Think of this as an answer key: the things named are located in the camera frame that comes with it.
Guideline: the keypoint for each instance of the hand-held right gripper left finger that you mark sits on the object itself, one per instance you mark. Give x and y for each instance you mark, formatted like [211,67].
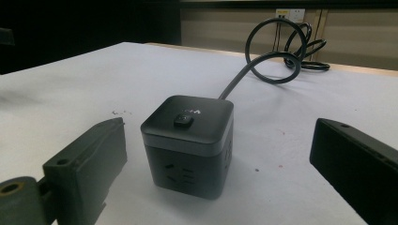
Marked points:
[84,168]

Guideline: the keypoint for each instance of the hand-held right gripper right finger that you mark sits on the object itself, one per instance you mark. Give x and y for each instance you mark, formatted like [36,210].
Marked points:
[356,162]

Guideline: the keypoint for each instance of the black cube power socket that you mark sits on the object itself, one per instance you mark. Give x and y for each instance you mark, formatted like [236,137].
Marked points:
[187,146]

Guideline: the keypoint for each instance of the white table cover sheet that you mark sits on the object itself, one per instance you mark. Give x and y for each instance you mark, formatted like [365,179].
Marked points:
[94,87]

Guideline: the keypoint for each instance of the white wall outlet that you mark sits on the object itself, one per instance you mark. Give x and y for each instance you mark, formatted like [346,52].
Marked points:
[290,15]

